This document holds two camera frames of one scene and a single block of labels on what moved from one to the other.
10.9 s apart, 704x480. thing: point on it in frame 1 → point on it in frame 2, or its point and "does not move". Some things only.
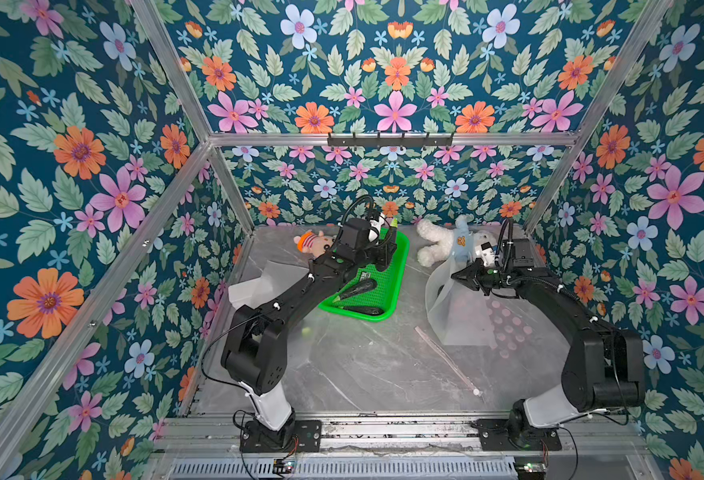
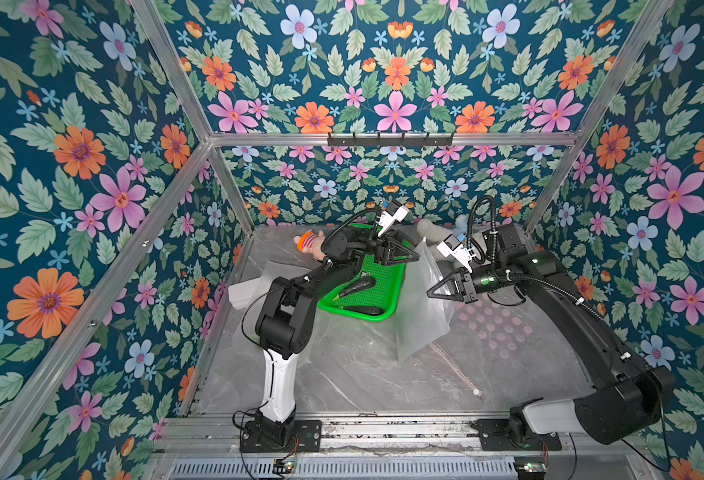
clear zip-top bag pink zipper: [449, 359] does not move
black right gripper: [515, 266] does not move
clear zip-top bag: [457, 310] → [420, 318]
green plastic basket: [387, 291] does not move
